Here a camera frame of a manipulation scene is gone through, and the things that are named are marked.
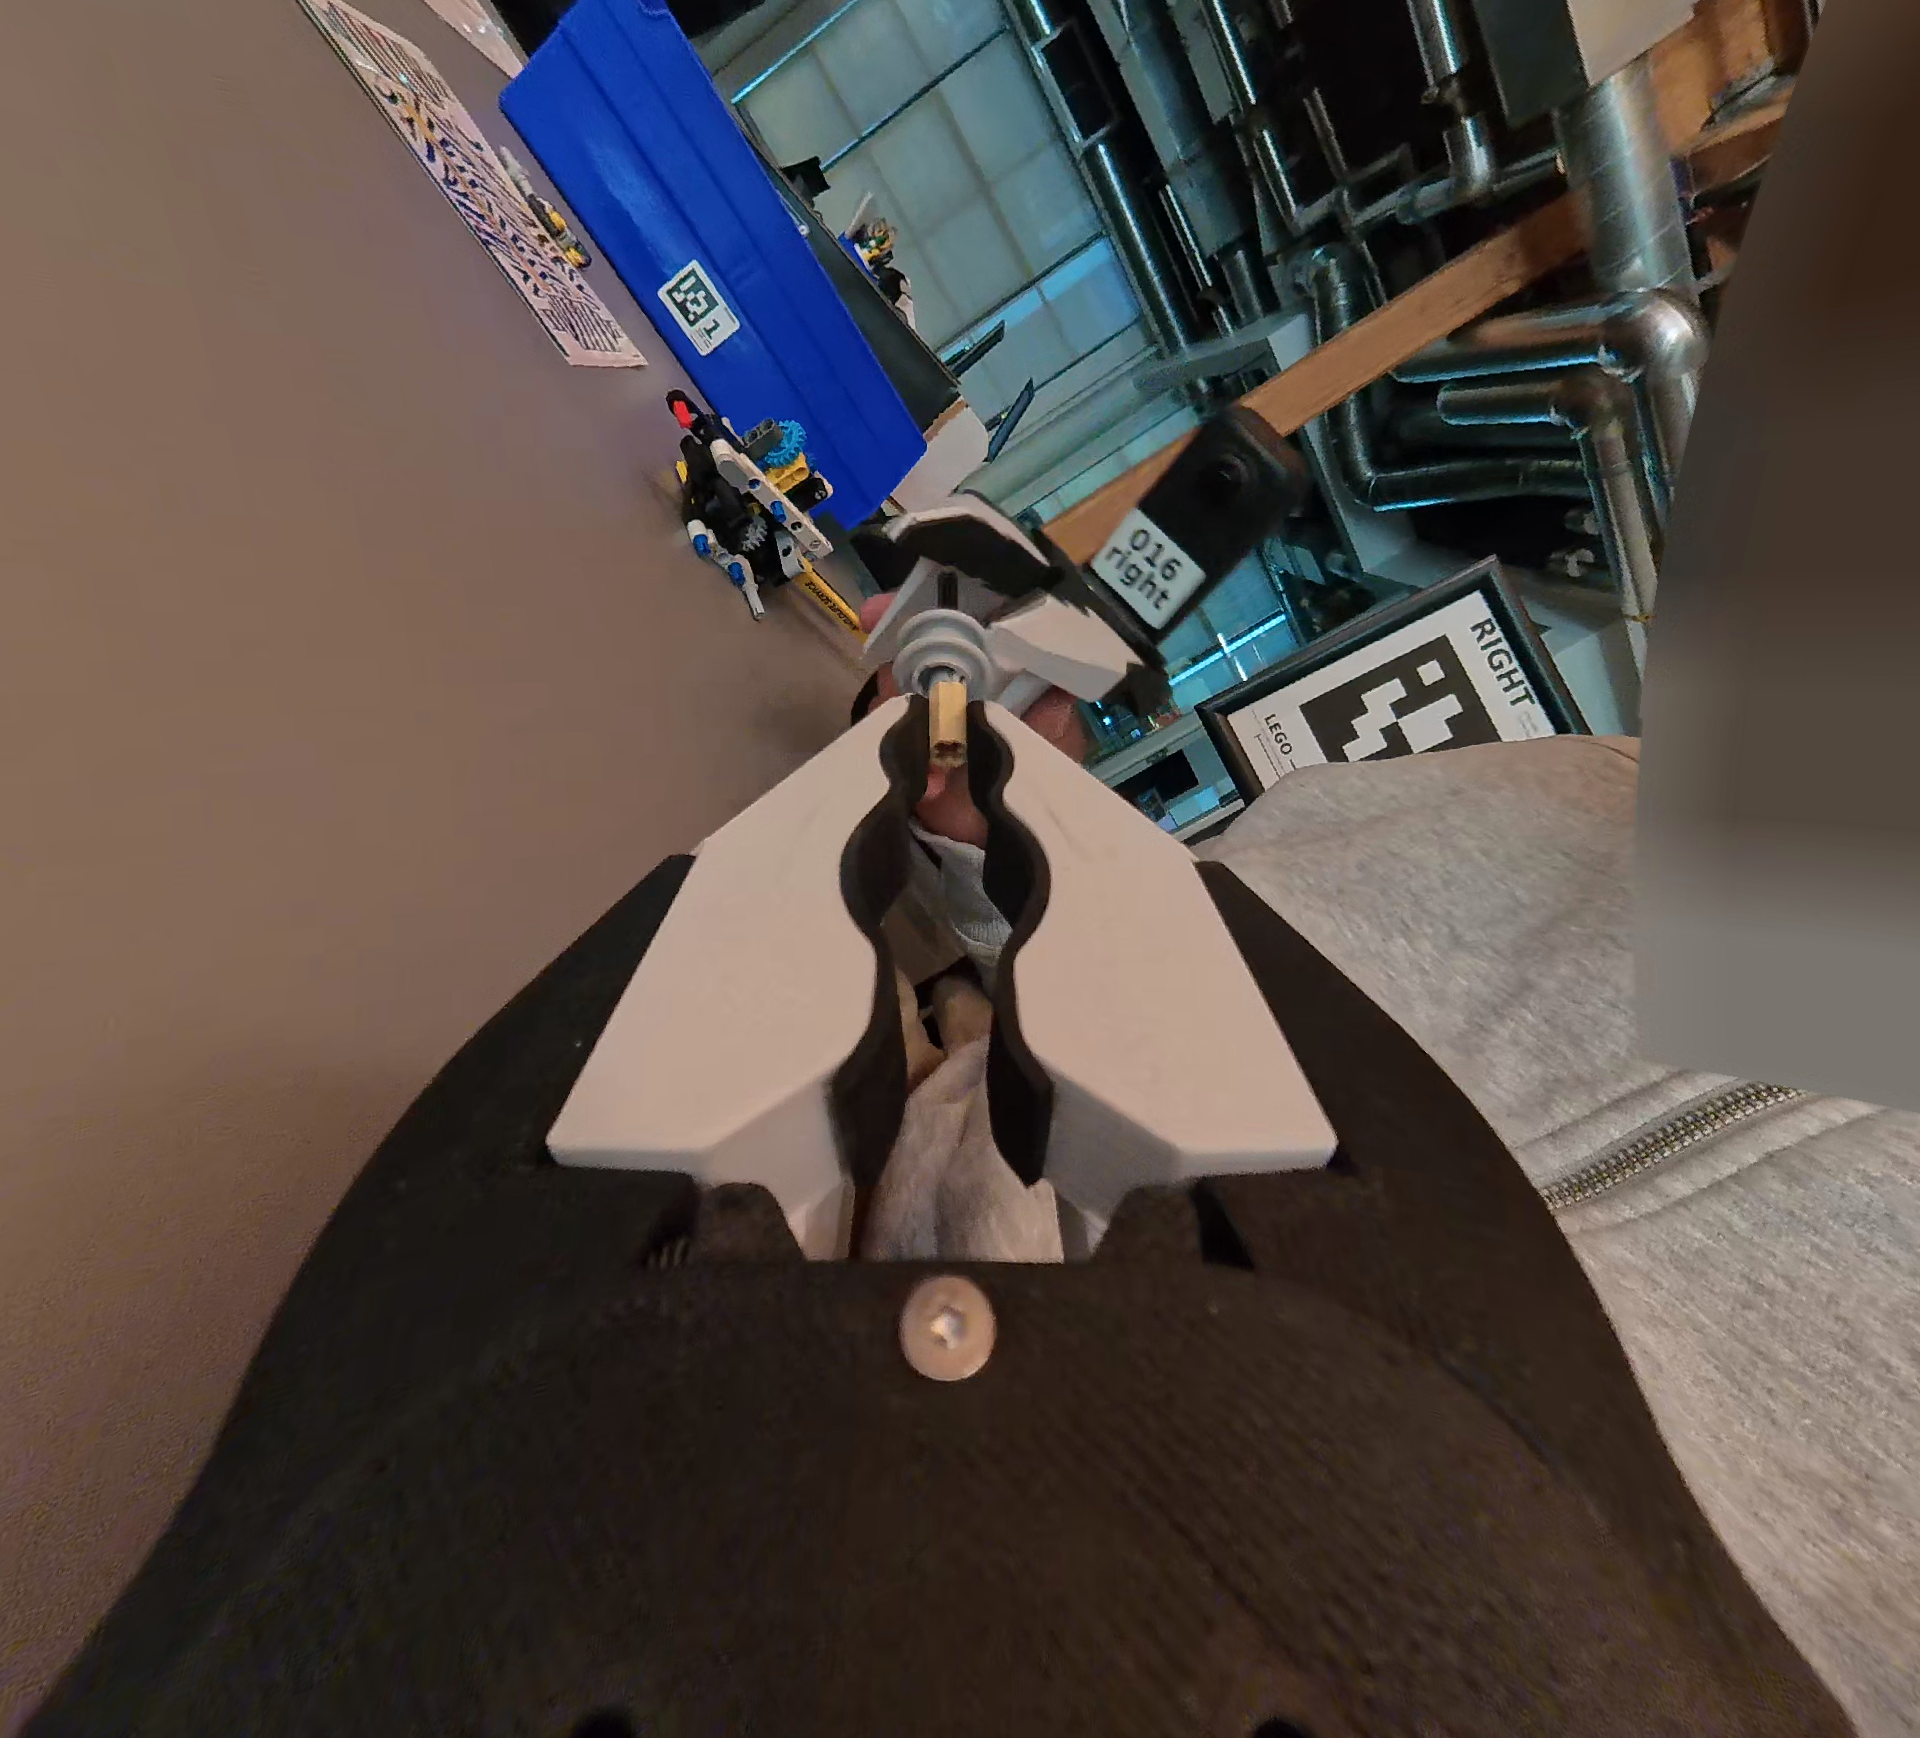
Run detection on printed sticker sheet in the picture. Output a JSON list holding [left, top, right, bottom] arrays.
[[257, 0, 650, 373]]

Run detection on person's right hand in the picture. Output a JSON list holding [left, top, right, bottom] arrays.
[[854, 587, 925, 723]]

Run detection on blue plastic bin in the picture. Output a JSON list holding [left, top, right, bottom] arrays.
[[499, 0, 926, 530]]

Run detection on grey zip sweatshirt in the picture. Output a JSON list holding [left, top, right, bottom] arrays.
[[1198, 733, 1920, 1738]]

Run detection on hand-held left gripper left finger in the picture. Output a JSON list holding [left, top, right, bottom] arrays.
[[546, 696, 917, 1263]]

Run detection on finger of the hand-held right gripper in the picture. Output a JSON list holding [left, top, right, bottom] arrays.
[[980, 592, 1179, 721], [852, 494, 1080, 633]]

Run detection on grey lego pulley wheel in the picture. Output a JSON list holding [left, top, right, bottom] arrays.
[[897, 611, 999, 697]]

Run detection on wooden ceiling beam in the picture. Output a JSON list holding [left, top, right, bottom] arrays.
[[1034, 193, 1592, 555]]

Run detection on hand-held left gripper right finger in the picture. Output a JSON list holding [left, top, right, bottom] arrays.
[[970, 703, 1336, 1263]]

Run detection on framed black white marker sign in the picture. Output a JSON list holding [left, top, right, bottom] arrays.
[[1198, 561, 1592, 811]]

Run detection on small yellow lego assembly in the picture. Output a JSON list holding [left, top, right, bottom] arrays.
[[502, 154, 590, 271]]

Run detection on silver ventilation ducts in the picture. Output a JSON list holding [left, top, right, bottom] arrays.
[[930, 0, 1802, 572]]

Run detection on partly built lego model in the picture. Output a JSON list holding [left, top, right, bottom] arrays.
[[665, 389, 837, 623]]

